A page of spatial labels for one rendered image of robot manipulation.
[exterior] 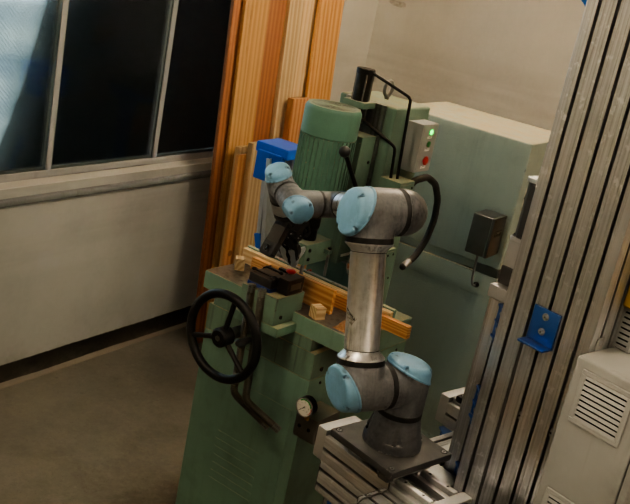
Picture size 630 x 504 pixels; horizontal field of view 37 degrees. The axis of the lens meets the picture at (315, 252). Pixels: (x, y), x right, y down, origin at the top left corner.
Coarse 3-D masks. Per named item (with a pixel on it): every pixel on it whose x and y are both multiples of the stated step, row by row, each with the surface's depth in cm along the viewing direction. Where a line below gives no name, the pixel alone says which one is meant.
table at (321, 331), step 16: (208, 272) 306; (224, 272) 307; (240, 272) 310; (208, 288) 307; (224, 288) 303; (240, 288) 299; (304, 304) 294; (240, 320) 288; (304, 320) 285; (320, 320) 285; (336, 320) 287; (272, 336) 281; (320, 336) 282; (336, 336) 279; (384, 336) 290
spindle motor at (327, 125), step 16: (304, 112) 286; (320, 112) 280; (336, 112) 280; (352, 112) 282; (304, 128) 285; (320, 128) 281; (336, 128) 281; (352, 128) 283; (304, 144) 286; (320, 144) 283; (336, 144) 283; (352, 144) 287; (304, 160) 286; (320, 160) 284; (336, 160) 285; (352, 160) 292; (304, 176) 288; (320, 176) 286; (336, 176) 287
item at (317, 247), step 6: (318, 234) 308; (306, 240) 300; (318, 240) 302; (324, 240) 304; (330, 240) 305; (306, 246) 295; (312, 246) 298; (318, 246) 301; (324, 246) 304; (306, 252) 296; (312, 252) 299; (318, 252) 302; (300, 258) 297; (306, 258) 298; (312, 258) 300; (318, 258) 303; (324, 258) 306; (300, 264) 298; (306, 264) 299
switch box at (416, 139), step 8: (416, 120) 306; (424, 120) 309; (408, 128) 304; (416, 128) 303; (424, 128) 301; (432, 128) 305; (408, 136) 305; (416, 136) 303; (424, 136) 303; (432, 136) 307; (408, 144) 305; (416, 144) 303; (424, 144) 305; (432, 144) 309; (408, 152) 306; (416, 152) 304; (424, 152) 307; (432, 152) 311; (408, 160) 306; (416, 160) 305; (408, 168) 306; (416, 168) 306; (424, 168) 310
